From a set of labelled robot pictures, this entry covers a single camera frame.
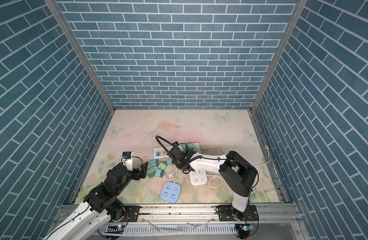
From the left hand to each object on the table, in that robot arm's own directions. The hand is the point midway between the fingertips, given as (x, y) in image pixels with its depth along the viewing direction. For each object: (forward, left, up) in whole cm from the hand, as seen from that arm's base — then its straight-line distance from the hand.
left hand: (141, 162), depth 79 cm
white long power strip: (+11, -7, -9) cm, 16 cm away
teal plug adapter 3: (-2, -9, -9) cm, 13 cm away
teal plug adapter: (+4, -23, +9) cm, 25 cm away
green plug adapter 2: (-2, -4, -9) cm, 10 cm away
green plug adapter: (+3, -9, -10) cm, 14 cm away
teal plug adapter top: (+5, -14, -8) cm, 17 cm away
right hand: (+7, -21, -8) cm, 24 cm away
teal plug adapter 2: (+5, -5, -10) cm, 12 cm away
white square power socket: (-6, -31, -8) cm, 32 cm away
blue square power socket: (-13, -16, -10) cm, 22 cm away
